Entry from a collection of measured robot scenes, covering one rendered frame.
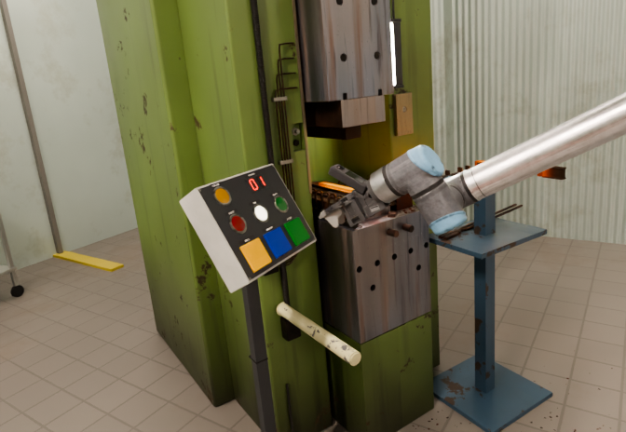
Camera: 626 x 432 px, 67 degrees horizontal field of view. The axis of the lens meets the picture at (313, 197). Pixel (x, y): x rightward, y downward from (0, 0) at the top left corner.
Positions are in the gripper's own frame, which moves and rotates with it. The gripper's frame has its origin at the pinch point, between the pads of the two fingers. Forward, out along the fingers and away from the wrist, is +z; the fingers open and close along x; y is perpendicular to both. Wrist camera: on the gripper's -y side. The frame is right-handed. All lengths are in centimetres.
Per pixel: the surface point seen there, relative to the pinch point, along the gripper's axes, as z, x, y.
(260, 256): 10.2, -19.6, 1.7
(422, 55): -22, 91, -37
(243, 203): 11.0, -14.1, -13.3
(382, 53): -21, 53, -39
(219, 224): 11.0, -26.0, -10.5
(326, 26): -17, 32, -52
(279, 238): 10.2, -9.2, 0.2
